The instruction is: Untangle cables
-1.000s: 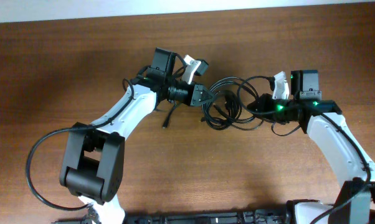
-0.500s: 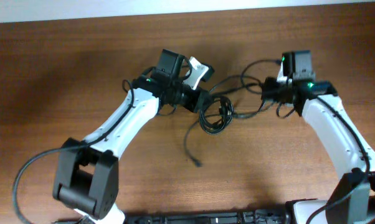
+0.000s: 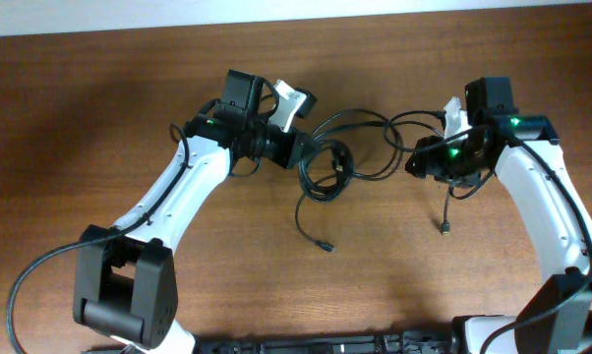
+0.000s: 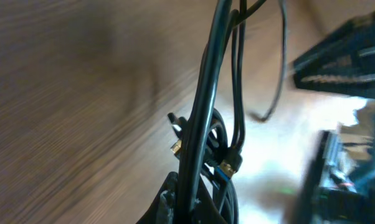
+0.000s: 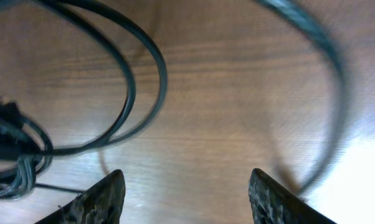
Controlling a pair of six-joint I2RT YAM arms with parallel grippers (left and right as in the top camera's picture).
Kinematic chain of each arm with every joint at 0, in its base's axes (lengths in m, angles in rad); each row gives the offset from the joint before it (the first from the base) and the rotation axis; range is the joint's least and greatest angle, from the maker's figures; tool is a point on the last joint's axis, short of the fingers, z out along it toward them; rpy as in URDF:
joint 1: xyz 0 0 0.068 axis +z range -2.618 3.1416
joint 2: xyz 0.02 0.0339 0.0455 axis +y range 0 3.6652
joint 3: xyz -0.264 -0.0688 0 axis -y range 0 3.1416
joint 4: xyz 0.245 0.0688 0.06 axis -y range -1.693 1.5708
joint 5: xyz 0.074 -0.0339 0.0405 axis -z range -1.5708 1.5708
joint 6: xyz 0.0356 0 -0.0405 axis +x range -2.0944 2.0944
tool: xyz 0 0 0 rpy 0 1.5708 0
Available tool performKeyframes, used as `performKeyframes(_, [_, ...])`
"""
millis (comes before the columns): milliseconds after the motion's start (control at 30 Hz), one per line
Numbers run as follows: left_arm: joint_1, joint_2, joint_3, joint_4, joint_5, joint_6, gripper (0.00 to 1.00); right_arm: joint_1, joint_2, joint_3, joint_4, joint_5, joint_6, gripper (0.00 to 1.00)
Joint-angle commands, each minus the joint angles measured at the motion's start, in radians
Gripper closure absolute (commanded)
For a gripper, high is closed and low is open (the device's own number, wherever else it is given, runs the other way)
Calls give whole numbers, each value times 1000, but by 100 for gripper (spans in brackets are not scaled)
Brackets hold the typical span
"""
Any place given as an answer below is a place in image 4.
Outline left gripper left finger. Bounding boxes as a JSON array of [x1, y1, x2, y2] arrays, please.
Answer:
[[136, 172, 178, 224]]

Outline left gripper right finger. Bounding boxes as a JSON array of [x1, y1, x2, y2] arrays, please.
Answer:
[[192, 178, 227, 224]]

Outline black thick cable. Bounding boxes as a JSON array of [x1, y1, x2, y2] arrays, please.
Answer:
[[167, 0, 247, 224]]

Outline black USB cable thin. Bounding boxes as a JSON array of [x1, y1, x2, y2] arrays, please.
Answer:
[[237, 0, 288, 123]]

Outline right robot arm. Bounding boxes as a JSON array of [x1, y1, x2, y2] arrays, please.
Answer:
[[293, 11, 375, 100]]

